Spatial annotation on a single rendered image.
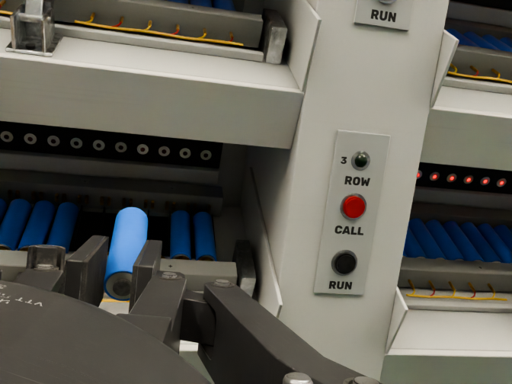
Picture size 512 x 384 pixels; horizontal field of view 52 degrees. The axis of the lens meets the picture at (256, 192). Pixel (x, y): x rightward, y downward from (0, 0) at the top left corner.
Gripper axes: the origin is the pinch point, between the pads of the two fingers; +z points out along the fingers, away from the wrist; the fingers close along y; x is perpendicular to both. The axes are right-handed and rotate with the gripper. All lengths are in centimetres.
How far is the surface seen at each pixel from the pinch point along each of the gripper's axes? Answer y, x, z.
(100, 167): 5.3, -4.4, 30.5
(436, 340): -24.8, 7.0, 18.6
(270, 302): -9.9, 4.3, 16.6
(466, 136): -23.3, -9.7, 14.8
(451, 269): -27.9, 1.6, 22.9
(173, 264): -2.5, 2.7, 20.6
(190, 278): -4.0, 3.6, 20.1
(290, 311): -11.4, 4.7, 16.0
